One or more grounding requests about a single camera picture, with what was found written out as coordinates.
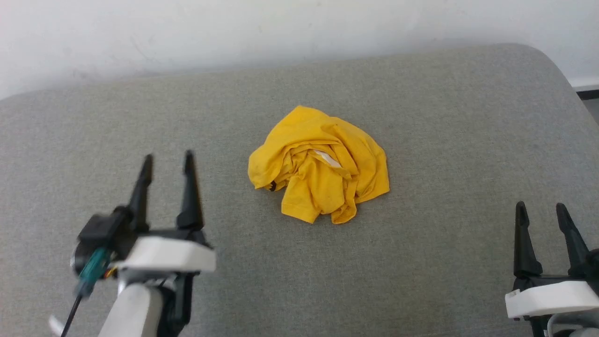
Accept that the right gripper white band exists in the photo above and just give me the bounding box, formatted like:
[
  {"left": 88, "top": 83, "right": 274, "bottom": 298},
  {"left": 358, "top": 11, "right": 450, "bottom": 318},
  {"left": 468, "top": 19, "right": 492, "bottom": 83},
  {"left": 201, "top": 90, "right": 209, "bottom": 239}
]
[{"left": 504, "top": 201, "right": 599, "bottom": 337}]

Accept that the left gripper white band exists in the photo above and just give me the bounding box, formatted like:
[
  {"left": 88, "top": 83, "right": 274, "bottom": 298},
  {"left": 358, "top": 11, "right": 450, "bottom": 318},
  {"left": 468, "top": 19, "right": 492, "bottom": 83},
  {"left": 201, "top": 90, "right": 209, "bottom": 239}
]
[{"left": 114, "top": 149, "right": 217, "bottom": 337}]

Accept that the yellow printed t-shirt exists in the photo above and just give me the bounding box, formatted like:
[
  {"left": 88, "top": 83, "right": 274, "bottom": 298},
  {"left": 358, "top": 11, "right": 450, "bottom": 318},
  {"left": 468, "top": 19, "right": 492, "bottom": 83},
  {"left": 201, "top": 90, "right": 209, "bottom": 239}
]
[{"left": 248, "top": 105, "right": 390, "bottom": 225}]

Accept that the grey fabric sofa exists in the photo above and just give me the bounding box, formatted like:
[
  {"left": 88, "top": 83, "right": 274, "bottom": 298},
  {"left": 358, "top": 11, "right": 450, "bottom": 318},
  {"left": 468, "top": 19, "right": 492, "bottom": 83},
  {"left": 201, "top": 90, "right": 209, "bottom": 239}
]
[{"left": 0, "top": 43, "right": 599, "bottom": 337}]

